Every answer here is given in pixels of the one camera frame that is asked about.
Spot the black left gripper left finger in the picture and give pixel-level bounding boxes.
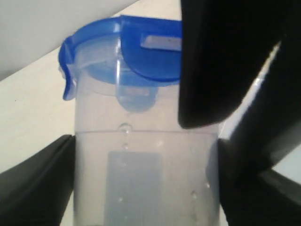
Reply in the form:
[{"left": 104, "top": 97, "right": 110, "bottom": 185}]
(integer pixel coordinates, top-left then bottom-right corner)
[{"left": 0, "top": 135, "right": 76, "bottom": 226}]

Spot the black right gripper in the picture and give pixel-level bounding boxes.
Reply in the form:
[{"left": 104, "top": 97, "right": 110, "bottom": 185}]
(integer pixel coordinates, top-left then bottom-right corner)
[{"left": 178, "top": 0, "right": 301, "bottom": 172}]

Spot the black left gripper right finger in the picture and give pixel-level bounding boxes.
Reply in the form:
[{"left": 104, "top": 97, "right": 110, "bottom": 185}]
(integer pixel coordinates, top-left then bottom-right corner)
[{"left": 218, "top": 139, "right": 301, "bottom": 226}]

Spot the blue container lid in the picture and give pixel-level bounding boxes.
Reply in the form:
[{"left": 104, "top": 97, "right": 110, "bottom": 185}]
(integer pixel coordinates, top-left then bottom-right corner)
[{"left": 58, "top": 15, "right": 182, "bottom": 112}]

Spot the clear tall plastic container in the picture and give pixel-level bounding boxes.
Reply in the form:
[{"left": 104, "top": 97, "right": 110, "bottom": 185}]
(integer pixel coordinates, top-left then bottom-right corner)
[{"left": 74, "top": 73, "right": 220, "bottom": 226}]

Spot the white rectangular tray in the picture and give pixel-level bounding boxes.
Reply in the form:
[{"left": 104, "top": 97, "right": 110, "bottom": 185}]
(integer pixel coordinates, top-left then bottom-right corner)
[{"left": 219, "top": 42, "right": 301, "bottom": 181}]

